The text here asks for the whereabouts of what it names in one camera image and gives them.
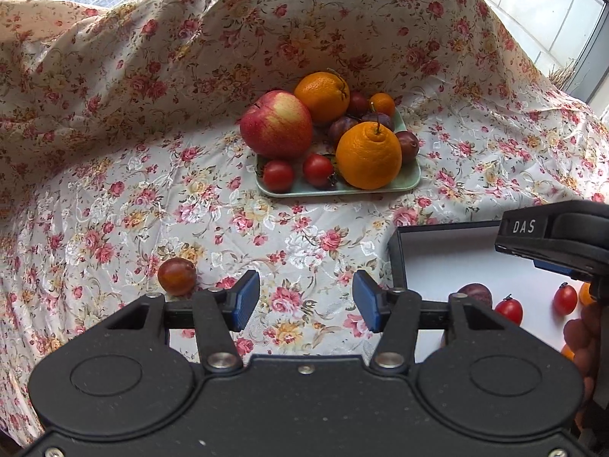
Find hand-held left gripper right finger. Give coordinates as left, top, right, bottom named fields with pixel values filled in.
left=353, top=270, right=506, bottom=375

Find cherry tomato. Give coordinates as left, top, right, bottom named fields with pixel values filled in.
left=553, top=283, right=578, bottom=316
left=494, top=296, right=524, bottom=324
left=303, top=153, right=336, bottom=187
left=261, top=159, right=295, bottom=193

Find large knobbed orange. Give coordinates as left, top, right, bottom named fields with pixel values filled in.
left=335, top=121, right=403, bottom=190

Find round orange with stem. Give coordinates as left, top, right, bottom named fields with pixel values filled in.
left=293, top=70, right=350, bottom=125

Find purple plum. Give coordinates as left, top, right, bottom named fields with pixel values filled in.
left=328, top=117, right=360, bottom=142
left=456, top=283, right=493, bottom=310
left=362, top=112, right=395, bottom=131

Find dark red passion fruit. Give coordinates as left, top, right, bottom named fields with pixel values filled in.
left=395, top=130, right=420, bottom=161

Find dark window frame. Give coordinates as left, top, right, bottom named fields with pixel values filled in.
left=568, top=0, right=609, bottom=105

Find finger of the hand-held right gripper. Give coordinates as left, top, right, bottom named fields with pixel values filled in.
left=533, top=259, right=579, bottom=276

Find floral tablecloth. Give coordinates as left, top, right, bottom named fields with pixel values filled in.
left=0, top=0, right=609, bottom=443

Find dried plant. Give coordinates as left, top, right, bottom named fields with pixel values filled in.
left=547, top=57, right=579, bottom=91

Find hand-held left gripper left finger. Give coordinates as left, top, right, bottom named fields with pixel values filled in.
left=105, top=270, right=261, bottom=373

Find pale green tray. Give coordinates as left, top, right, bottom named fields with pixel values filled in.
left=254, top=105, right=423, bottom=198

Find small mandarin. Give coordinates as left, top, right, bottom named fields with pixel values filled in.
left=370, top=93, right=397, bottom=118

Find white box with dark rim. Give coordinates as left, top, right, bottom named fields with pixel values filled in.
left=387, top=221, right=609, bottom=367

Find red plum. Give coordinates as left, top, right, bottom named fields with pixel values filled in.
left=347, top=91, right=371, bottom=115

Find red apple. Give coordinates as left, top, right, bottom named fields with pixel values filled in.
left=239, top=90, right=314, bottom=160

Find person's right hand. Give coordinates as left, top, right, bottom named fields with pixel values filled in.
left=563, top=302, right=609, bottom=391

